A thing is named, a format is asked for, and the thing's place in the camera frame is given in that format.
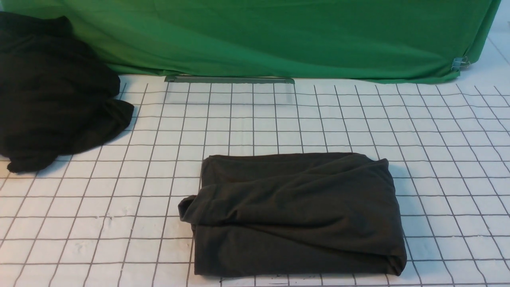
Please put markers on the gray long-sleeve top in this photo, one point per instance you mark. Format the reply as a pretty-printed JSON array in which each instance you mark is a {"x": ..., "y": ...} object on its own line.
[{"x": 305, "y": 213}]

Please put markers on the silver binder clip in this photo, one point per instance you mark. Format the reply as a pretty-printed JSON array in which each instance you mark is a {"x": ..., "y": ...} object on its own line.
[{"x": 460, "y": 63}]

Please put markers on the green backdrop cloth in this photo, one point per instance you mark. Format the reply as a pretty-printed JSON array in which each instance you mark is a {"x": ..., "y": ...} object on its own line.
[{"x": 385, "y": 41}]

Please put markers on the black crumpled garment pile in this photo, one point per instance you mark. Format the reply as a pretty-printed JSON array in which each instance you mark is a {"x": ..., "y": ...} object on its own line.
[{"x": 57, "y": 97}]

